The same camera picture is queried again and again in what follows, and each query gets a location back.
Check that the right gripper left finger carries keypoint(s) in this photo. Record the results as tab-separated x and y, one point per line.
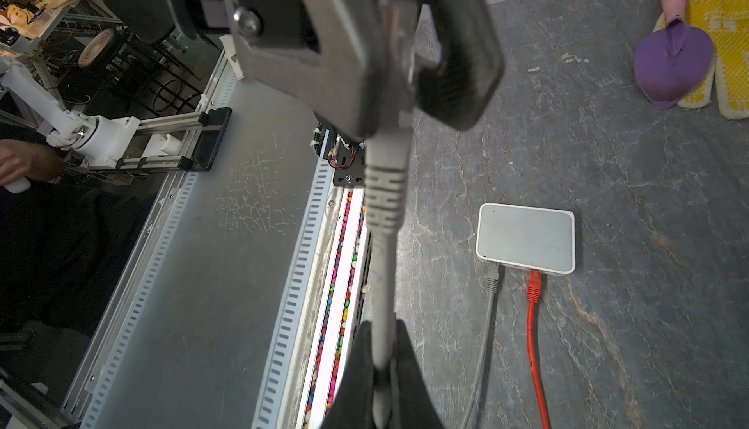
352	407

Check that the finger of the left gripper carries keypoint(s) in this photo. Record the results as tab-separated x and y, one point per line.
458	88

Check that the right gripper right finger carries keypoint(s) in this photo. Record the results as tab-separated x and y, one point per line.
412	406

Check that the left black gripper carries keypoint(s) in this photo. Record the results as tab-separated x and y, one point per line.
334	56

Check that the white network switch box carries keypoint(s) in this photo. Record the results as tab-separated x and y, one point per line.
527	238

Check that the purple pink trowel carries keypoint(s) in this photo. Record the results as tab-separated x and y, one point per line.
672	62

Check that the yellow work glove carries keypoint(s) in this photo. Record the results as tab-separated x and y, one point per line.
726	23

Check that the person in black shirt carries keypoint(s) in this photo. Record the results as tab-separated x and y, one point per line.
63	247

